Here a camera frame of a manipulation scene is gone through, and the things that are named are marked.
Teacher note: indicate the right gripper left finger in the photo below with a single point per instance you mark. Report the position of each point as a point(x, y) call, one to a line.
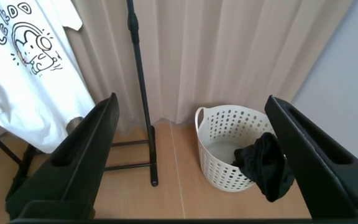
point(42, 193)

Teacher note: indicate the beige curtain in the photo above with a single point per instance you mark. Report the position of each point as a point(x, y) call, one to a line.
point(213, 46)

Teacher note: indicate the white printed t-shirt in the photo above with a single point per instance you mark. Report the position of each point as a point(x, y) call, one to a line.
point(26, 109)

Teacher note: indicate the black clothes rack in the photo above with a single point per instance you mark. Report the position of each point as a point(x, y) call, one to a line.
point(140, 77)

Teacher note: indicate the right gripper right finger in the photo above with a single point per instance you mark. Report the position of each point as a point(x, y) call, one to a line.
point(328, 193)

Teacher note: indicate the black shorts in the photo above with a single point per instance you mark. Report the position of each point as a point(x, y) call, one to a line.
point(266, 168)

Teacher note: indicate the white laundry basket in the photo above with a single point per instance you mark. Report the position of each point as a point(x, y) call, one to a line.
point(222, 124)

